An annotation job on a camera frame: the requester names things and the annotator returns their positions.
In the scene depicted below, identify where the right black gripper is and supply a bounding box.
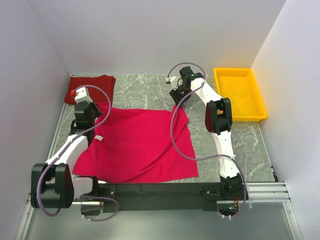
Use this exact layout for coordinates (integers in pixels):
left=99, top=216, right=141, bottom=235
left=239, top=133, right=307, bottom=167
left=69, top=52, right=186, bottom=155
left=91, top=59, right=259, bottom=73
left=168, top=84, right=191, bottom=109

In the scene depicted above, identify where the pink t shirt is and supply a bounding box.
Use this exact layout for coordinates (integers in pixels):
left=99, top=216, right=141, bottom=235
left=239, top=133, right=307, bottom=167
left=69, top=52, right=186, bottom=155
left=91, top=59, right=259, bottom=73
left=72, top=103, right=199, bottom=184

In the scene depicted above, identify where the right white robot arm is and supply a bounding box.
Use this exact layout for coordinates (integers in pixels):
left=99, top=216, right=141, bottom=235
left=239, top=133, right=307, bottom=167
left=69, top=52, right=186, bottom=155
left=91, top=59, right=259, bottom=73
left=169, top=66, right=248, bottom=201

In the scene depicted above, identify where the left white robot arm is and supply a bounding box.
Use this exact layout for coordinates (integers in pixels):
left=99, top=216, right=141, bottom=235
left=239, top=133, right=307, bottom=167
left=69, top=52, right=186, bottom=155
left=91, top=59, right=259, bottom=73
left=30, top=101, right=102, bottom=209

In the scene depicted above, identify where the folded dark red t shirt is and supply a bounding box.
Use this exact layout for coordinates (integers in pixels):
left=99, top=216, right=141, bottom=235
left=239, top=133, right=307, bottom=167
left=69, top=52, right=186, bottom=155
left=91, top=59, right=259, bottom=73
left=64, top=74, right=116, bottom=105

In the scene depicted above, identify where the yellow plastic tray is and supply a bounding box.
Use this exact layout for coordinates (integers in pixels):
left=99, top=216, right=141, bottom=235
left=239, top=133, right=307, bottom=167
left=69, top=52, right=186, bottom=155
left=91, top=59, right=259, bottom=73
left=213, top=68, right=268, bottom=122

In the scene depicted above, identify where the black base beam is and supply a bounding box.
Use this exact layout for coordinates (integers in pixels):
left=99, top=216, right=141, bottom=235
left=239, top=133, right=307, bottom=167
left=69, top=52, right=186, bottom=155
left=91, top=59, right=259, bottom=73
left=98, top=182, right=249, bottom=212

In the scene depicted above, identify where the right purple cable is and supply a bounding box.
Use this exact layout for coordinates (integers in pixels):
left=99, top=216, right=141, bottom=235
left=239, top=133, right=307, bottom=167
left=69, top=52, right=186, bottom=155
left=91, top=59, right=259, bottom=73
left=166, top=62, right=248, bottom=220

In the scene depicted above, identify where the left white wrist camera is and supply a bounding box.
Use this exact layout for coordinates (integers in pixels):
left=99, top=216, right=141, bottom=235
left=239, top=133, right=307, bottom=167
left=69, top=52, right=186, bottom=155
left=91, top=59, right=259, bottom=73
left=70, top=87, right=93, bottom=104

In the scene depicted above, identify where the aluminium frame rail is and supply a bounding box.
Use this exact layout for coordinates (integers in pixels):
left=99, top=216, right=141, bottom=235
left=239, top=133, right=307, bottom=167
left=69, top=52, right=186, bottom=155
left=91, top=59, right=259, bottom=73
left=14, top=102, right=301, bottom=240

